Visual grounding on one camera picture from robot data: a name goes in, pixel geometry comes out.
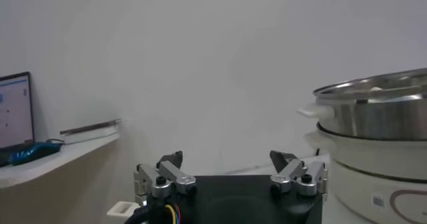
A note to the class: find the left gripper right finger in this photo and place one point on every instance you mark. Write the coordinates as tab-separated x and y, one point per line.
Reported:
297	178

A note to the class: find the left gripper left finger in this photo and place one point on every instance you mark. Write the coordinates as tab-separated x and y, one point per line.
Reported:
166	175

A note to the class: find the stainless steel steamer basket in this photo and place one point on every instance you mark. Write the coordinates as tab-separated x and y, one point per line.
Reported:
373	118

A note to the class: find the cream electric cooking pot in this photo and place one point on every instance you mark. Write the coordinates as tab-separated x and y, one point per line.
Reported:
367	165

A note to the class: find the flat white box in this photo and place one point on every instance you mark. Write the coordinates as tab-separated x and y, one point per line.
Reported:
93	137

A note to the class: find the flat black box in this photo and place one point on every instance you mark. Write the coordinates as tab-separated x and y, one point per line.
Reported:
90	127

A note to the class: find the white side table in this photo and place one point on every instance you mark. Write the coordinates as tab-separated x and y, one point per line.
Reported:
66	178

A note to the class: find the blue computer mouse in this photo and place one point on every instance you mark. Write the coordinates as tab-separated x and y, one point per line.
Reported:
33	152

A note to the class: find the black laptop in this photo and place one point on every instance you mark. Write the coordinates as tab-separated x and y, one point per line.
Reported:
15	112

